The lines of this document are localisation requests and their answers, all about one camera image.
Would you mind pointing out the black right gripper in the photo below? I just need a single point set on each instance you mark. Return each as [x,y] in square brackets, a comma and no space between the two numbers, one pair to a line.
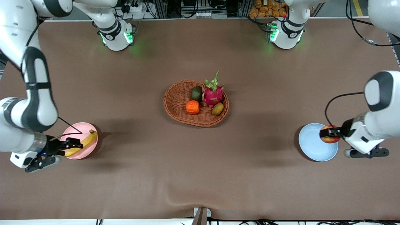
[53,147]

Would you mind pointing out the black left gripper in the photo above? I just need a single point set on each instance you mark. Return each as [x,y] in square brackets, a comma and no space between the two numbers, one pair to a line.
[345,128]

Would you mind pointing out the red yellow apple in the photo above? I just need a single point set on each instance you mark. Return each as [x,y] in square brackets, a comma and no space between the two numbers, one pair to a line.
[329,140]

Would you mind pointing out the yellow banana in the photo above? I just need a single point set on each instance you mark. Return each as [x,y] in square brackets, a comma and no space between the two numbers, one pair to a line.
[84,142]

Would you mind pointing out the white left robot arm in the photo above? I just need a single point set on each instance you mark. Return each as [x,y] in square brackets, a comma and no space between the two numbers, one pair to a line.
[379,125]

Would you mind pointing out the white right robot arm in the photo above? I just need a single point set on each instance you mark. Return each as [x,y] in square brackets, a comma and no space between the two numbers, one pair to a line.
[12,37]

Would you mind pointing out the pink plate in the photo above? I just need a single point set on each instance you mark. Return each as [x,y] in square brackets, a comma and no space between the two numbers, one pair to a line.
[87,149]

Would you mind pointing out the light blue plate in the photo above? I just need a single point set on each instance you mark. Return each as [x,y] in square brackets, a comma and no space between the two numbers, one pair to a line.
[309,143]

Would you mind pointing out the brown green kiwi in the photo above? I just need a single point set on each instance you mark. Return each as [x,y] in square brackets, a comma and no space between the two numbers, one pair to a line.
[218,108]

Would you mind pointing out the brown wicker basket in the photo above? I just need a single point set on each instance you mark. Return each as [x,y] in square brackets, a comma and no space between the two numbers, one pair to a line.
[178,100]

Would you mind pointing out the pink dragon fruit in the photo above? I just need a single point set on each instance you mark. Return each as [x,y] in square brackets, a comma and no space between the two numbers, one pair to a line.
[213,95]

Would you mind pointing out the orange mandarin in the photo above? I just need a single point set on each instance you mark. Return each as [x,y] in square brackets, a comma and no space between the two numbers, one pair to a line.
[192,107]

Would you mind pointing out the brown table cover sheet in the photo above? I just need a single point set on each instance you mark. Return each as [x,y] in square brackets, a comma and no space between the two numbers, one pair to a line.
[200,175]

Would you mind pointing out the dark green avocado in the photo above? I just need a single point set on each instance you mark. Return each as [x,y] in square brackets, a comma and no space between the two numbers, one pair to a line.
[197,93]

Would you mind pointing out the bag of orange buns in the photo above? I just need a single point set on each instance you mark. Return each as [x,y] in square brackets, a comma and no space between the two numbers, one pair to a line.
[268,7]

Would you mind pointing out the white power strip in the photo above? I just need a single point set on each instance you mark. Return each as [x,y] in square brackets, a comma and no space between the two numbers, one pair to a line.
[135,6]

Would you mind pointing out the grey cylinder on bracket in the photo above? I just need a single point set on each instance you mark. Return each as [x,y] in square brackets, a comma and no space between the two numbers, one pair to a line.
[347,153]
[57,159]

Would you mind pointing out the black bracket bar with holes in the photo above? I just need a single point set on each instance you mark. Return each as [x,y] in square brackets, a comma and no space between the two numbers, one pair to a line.
[37,165]
[372,153]

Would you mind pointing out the grey metal camera mount bracket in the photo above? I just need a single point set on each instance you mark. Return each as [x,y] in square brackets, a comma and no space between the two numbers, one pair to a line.
[201,215]

